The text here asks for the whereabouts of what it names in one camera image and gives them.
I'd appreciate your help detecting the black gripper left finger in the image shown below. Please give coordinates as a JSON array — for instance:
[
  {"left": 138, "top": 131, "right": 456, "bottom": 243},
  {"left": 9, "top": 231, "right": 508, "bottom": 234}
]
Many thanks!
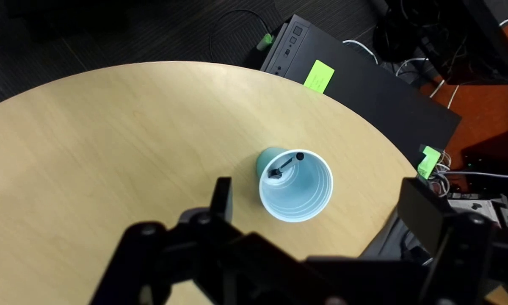
[{"left": 209, "top": 177, "right": 234, "bottom": 226}]

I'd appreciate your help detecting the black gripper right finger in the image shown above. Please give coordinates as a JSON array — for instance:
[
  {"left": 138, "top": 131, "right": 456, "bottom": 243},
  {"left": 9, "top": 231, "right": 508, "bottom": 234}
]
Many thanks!
[{"left": 397, "top": 177, "right": 461, "bottom": 261}]

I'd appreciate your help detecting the black pen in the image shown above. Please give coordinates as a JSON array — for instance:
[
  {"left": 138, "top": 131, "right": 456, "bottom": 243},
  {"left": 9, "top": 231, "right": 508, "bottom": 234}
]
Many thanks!
[{"left": 266, "top": 151, "right": 307, "bottom": 182}]

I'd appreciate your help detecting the teal plastic cup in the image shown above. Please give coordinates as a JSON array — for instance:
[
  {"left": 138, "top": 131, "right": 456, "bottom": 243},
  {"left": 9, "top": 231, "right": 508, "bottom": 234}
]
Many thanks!
[{"left": 254, "top": 146, "right": 336, "bottom": 224}]

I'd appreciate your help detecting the small green sticky note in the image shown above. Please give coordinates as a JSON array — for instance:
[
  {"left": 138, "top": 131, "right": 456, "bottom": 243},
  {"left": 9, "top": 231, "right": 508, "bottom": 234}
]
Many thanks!
[{"left": 415, "top": 144, "right": 444, "bottom": 182}]

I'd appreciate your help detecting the large green sticky note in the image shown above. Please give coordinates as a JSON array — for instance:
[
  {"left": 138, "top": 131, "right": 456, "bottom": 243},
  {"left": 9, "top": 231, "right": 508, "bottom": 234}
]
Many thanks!
[{"left": 302, "top": 58, "right": 337, "bottom": 95}]

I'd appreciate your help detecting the green cable plug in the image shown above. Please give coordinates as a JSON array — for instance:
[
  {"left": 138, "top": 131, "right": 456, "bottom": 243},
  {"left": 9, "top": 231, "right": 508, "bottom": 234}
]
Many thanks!
[{"left": 256, "top": 33, "right": 276, "bottom": 53}]

